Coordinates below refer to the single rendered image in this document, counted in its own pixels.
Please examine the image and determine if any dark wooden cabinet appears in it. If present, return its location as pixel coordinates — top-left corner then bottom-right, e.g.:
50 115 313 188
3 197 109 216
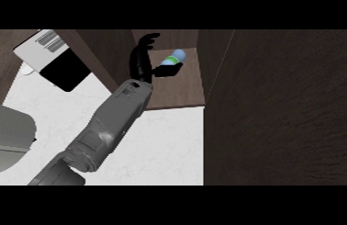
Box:
55 28 236 111

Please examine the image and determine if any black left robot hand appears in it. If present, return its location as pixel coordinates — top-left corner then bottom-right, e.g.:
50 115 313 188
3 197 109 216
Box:
128 32 185 84

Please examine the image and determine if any blue water bottle green label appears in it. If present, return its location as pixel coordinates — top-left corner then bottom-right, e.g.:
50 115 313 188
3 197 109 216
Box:
159 49 188 67

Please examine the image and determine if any white and black appliance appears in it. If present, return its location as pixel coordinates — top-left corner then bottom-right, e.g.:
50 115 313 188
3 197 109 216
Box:
12 28 93 94

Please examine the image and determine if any dark wooden cabinet door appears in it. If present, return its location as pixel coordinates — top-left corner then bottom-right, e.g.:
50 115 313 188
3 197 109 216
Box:
202 28 347 186

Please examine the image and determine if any grey rounded object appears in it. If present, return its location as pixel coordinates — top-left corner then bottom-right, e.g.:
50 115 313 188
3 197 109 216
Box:
0 106 38 174

